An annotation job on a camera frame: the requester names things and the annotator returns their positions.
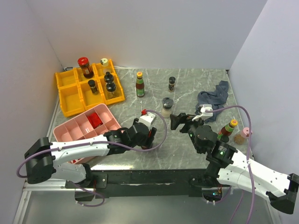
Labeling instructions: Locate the small black-cap spice jar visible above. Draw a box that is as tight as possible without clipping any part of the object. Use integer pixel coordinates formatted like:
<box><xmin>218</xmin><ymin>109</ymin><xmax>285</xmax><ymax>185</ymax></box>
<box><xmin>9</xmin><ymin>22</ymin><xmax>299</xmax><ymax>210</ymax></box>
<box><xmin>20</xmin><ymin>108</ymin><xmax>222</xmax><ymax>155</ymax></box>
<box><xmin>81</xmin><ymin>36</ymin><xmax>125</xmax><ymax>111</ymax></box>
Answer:
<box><xmin>88</xmin><ymin>79</ymin><xmax>99</xmax><ymax>95</ymax></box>
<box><xmin>168</xmin><ymin>77</ymin><xmax>176</xmax><ymax>92</ymax></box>

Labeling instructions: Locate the green label sauce bottle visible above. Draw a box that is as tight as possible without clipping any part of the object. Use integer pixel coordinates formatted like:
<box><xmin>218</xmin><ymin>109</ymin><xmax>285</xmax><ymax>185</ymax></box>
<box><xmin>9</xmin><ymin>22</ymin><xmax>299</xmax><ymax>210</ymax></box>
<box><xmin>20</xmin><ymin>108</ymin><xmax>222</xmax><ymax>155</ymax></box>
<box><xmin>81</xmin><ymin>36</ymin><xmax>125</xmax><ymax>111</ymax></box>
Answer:
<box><xmin>135</xmin><ymin>71</ymin><xmax>145</xmax><ymax>98</ymax></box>
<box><xmin>217</xmin><ymin>119</ymin><xmax>238</xmax><ymax>140</ymax></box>

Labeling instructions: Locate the red packet in tray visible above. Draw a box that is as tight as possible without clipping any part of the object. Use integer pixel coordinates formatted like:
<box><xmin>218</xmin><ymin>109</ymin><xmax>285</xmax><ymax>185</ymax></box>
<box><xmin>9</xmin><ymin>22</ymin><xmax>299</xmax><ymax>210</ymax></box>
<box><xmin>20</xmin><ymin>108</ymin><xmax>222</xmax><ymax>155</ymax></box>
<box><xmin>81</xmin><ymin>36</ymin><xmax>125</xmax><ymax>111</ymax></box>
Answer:
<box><xmin>87</xmin><ymin>112</ymin><xmax>103</xmax><ymax>129</ymax></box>

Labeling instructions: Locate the white-cap seasoning shaker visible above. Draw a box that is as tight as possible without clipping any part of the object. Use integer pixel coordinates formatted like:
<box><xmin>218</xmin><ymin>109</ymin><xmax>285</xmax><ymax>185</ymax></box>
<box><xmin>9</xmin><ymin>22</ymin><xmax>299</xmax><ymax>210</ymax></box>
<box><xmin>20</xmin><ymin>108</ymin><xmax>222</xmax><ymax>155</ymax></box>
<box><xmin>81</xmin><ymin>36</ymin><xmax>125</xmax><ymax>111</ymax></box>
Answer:
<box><xmin>100</xmin><ymin>58</ymin><xmax>111</xmax><ymax>75</ymax></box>

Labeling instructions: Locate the black-top white salt grinder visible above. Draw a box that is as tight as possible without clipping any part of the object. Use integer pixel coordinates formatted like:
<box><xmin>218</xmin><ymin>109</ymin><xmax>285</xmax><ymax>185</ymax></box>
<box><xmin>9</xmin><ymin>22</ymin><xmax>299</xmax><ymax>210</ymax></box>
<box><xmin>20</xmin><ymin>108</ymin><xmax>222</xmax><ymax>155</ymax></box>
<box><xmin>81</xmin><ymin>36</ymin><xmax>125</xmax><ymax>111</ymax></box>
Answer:
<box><xmin>104</xmin><ymin>71</ymin><xmax>114</xmax><ymax>84</ymax></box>

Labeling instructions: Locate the pink-cap spice bottle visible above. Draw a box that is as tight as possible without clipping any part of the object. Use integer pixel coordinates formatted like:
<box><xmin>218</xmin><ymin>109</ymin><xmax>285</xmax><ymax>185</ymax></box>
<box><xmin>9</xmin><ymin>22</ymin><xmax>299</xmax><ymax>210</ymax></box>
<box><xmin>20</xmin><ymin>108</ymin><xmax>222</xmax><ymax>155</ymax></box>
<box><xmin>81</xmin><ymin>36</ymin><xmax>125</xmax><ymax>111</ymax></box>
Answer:
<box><xmin>234</xmin><ymin>127</ymin><xmax>249</xmax><ymax>145</ymax></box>

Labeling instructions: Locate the yellow compartment bin organizer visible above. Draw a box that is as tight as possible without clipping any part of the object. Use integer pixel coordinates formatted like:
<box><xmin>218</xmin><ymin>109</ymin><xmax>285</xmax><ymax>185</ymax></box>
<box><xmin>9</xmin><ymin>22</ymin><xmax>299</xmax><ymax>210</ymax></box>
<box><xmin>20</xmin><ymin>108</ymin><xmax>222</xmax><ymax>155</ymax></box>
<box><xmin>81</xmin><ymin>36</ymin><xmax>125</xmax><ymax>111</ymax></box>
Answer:
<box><xmin>55</xmin><ymin>59</ymin><xmax>125</xmax><ymax>117</ymax></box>

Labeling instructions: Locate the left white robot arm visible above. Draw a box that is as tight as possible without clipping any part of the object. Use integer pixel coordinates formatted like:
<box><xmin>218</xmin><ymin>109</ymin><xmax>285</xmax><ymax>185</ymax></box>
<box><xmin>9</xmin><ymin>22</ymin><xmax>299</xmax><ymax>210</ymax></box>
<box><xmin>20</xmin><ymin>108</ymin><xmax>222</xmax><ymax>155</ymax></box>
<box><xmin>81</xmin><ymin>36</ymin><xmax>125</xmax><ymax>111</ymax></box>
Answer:
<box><xmin>24</xmin><ymin>119</ymin><xmax>157</xmax><ymax>188</ymax></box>

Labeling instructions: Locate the pink divided tray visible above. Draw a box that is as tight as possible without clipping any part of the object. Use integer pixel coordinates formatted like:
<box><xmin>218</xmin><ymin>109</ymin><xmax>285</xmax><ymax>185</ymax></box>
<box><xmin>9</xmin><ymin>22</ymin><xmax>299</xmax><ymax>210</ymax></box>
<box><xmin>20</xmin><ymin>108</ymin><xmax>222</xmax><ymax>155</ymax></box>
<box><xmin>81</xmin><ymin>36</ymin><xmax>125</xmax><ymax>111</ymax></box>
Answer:
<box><xmin>53</xmin><ymin>104</ymin><xmax>124</xmax><ymax>166</ymax></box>

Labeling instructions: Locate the blue grey cloth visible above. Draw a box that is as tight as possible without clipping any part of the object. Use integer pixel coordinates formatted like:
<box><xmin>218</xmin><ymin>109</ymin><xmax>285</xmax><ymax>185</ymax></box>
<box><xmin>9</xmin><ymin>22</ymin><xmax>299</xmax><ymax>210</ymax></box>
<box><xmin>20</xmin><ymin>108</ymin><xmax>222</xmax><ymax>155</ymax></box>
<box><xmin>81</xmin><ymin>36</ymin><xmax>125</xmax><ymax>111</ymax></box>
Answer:
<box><xmin>195</xmin><ymin>80</ymin><xmax>229</xmax><ymax>115</ymax></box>

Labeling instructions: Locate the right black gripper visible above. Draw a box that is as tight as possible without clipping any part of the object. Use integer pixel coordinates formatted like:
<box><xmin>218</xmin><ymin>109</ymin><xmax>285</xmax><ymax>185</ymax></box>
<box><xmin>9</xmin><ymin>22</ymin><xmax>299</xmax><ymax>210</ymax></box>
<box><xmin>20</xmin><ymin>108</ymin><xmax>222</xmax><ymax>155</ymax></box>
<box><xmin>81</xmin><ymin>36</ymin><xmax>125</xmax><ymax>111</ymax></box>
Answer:
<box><xmin>170</xmin><ymin>112</ymin><xmax>206</xmax><ymax>153</ymax></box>

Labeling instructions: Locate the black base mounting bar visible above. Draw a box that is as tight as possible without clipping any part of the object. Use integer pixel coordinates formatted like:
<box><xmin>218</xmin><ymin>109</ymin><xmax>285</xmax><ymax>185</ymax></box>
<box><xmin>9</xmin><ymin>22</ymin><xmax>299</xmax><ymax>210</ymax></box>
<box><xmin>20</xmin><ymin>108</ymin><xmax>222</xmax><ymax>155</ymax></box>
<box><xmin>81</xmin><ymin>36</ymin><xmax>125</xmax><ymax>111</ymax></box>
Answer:
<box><xmin>79</xmin><ymin>169</ymin><xmax>221</xmax><ymax>198</ymax></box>

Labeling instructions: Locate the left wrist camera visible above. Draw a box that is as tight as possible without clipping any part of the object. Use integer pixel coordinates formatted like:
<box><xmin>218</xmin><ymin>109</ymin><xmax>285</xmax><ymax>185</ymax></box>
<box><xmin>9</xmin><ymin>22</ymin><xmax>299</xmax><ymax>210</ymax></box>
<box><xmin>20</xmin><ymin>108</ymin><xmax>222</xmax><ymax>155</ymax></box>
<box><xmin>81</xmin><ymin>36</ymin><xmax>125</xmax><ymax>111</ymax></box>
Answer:
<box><xmin>138</xmin><ymin>109</ymin><xmax>156</xmax><ymax>129</ymax></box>

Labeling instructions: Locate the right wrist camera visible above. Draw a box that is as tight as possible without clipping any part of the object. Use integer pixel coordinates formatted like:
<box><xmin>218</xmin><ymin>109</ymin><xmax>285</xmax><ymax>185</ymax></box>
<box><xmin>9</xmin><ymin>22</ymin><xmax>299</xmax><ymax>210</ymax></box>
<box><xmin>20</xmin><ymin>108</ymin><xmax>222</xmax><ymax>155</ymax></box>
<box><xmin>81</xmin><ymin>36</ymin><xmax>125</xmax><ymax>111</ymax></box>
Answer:
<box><xmin>192</xmin><ymin>104</ymin><xmax>213</xmax><ymax>121</ymax></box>

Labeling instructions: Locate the clear-cap salt grinder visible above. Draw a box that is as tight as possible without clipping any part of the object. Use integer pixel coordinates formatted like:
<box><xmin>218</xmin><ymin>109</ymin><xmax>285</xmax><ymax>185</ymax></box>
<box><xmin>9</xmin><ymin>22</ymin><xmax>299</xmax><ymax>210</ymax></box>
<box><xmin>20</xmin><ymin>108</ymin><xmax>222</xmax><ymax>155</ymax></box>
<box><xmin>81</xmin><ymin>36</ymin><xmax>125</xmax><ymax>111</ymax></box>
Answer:
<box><xmin>161</xmin><ymin>97</ymin><xmax>174</xmax><ymax>118</ymax></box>

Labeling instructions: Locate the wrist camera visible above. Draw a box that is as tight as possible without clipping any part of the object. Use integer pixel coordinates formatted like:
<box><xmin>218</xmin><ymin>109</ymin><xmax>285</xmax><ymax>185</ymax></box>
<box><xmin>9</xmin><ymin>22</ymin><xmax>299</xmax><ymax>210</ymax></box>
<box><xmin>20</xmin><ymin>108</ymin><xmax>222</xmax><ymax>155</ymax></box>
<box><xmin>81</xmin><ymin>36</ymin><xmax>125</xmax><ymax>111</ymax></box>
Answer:
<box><xmin>192</xmin><ymin>104</ymin><xmax>213</xmax><ymax>121</ymax></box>
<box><xmin>138</xmin><ymin>109</ymin><xmax>156</xmax><ymax>129</ymax></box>

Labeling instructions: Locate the black-top brown pepper grinder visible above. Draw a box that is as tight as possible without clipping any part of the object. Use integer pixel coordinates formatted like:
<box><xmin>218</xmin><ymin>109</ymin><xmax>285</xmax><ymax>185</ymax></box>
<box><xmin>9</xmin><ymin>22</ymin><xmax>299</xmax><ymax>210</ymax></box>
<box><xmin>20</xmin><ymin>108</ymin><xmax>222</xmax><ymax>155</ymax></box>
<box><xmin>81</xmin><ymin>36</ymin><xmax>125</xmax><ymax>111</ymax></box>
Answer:
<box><xmin>106</xmin><ymin>83</ymin><xmax>117</xmax><ymax>99</ymax></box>

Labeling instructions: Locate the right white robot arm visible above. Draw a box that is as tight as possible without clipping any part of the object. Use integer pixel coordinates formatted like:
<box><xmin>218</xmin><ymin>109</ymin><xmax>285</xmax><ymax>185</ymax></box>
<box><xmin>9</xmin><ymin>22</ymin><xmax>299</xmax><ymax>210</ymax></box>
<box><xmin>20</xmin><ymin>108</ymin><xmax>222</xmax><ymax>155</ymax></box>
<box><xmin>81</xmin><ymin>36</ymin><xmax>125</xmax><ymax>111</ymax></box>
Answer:
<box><xmin>170</xmin><ymin>112</ymin><xmax>299</xmax><ymax>214</ymax></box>

